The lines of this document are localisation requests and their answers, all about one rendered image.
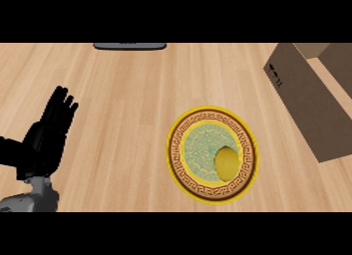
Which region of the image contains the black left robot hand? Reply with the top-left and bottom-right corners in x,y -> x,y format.
0,85 -> 81,181

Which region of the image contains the yellow patterned plate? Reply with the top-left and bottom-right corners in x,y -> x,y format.
167,105 -> 260,205

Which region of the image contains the yellow bell pepper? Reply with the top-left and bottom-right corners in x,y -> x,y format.
214,145 -> 243,182

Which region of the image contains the brown cardboard box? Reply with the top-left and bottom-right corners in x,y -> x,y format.
263,43 -> 352,163

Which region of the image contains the dark grey flat appliance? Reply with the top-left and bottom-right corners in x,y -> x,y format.
94,43 -> 169,52

